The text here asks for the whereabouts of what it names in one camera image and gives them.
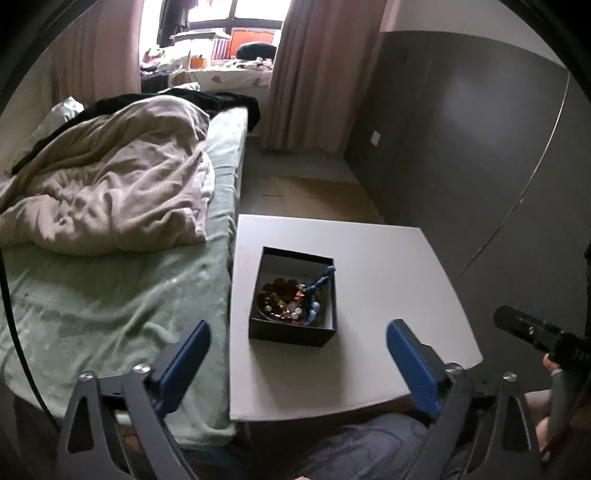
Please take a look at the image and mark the blue cord bracelet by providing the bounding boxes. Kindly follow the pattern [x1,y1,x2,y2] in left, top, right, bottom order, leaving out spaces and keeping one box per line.
[301,265,337,324]

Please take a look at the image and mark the black open jewelry box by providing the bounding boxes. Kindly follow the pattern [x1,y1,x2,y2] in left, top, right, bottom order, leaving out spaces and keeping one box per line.
[249,246,338,348]

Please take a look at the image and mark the white square table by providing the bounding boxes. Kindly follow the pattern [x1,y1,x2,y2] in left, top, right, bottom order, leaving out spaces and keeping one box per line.
[229,215,482,422]

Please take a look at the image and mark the beige crumpled blanket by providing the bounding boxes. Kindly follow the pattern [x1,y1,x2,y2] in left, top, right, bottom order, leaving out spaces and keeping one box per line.
[1,95,214,256]

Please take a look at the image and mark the white pillow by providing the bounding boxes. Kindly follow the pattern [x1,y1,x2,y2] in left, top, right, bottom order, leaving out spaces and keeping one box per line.
[23,96,85,153]

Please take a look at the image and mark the black garment on bed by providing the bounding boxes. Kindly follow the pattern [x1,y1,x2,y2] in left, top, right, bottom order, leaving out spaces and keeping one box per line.
[11,88,263,176]

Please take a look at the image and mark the cluttered windowsill desk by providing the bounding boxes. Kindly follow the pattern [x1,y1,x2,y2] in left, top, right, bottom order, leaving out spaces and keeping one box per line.
[140,28,280,93]

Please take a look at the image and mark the pink curtain left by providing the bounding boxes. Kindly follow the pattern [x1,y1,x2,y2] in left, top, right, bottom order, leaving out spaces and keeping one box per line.
[51,0,143,105]

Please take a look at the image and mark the black hanging clothes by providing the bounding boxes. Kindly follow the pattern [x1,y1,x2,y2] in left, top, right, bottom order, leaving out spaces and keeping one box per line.
[157,0,197,47]

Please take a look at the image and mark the black cable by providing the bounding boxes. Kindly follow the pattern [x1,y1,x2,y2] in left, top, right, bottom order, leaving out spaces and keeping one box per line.
[0,250,61,428]

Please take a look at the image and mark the wall socket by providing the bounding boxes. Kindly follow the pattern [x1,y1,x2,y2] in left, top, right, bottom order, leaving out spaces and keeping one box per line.
[370,131,381,146]

